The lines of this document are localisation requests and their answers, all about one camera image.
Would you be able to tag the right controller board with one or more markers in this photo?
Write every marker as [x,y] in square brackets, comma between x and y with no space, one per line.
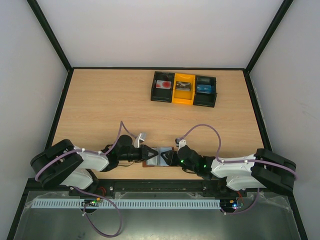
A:
[231,205]

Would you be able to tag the black bin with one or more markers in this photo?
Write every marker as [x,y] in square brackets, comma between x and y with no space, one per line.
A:
[162,95]
[206,100]

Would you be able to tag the left black bin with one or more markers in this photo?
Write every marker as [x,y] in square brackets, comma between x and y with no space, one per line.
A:
[162,95]

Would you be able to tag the red white card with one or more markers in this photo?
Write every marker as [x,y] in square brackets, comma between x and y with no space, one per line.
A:
[163,84]

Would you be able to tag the yellow middle bin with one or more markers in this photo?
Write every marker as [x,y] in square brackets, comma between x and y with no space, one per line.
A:
[184,97]

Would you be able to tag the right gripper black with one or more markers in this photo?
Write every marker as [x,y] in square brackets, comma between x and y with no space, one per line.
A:
[172,157]

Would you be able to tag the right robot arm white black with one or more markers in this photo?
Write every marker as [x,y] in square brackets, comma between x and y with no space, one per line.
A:
[263,169]

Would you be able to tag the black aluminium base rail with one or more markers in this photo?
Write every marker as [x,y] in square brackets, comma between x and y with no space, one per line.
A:
[214,188]

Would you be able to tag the left controller board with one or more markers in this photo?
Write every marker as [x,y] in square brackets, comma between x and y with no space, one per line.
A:
[92,202]

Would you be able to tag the controller board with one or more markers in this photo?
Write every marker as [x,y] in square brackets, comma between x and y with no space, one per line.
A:
[231,205]
[92,202]

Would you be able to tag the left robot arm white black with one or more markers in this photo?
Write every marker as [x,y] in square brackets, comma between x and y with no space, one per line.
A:
[69,165]

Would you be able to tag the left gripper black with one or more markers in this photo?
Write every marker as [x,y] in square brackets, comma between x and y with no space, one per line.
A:
[144,154]

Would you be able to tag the brown leather card holder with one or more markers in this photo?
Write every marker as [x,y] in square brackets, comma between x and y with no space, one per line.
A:
[157,161]

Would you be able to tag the light blue slotted cable duct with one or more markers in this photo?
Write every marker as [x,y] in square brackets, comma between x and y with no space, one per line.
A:
[193,204]

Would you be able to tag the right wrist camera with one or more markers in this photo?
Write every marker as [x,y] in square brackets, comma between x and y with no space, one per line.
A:
[180,142]

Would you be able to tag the right black bin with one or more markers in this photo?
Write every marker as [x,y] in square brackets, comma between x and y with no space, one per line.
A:
[206,100]

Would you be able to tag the dark black card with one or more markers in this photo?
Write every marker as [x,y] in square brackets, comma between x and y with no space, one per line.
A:
[183,86]

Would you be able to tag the blue card in bin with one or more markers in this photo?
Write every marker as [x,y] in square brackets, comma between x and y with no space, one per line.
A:
[204,88]

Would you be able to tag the black cage frame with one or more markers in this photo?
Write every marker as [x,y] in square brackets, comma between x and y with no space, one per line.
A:
[284,7]

